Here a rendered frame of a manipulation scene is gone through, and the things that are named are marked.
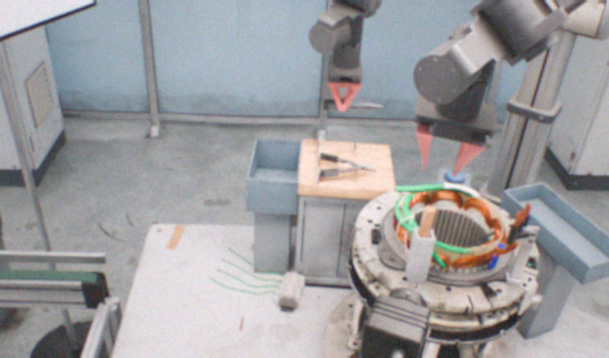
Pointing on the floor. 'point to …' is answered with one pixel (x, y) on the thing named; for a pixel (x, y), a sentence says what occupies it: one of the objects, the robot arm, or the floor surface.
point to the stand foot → (55, 340)
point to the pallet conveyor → (58, 291)
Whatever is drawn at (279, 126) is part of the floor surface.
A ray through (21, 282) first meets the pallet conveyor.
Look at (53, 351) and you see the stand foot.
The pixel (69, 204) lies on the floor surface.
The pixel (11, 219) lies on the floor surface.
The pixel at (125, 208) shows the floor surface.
